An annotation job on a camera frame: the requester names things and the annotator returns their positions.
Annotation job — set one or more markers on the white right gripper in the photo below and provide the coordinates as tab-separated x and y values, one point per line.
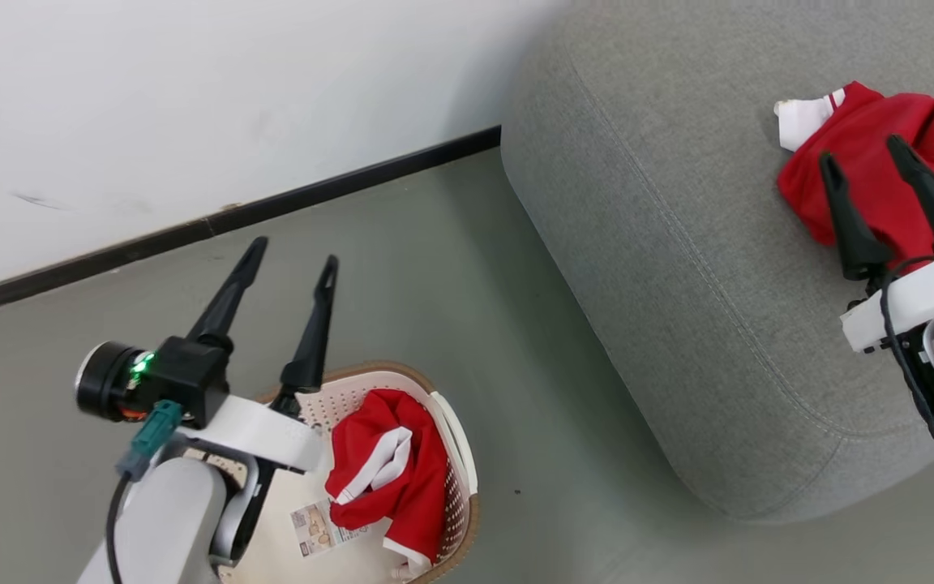
929	296

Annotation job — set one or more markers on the black left wrist camera unit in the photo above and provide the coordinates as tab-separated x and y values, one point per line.
187	377

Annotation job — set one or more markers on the black wall baseboard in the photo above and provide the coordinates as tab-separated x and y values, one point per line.
313	194

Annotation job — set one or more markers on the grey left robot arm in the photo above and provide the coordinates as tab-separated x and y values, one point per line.
167	519

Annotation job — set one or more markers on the printed paper basket label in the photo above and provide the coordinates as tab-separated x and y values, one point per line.
313	527

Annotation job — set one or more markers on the cream perforated laundry basket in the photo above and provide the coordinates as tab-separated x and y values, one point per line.
289	568

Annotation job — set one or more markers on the grey fabric sofa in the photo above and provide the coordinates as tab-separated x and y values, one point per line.
678	203

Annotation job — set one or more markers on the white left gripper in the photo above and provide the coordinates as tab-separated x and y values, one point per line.
264	434

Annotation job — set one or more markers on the red garment with white cuff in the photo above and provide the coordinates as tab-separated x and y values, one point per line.
864	138

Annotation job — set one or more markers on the red garment with white panel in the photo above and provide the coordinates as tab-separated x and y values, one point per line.
426	487

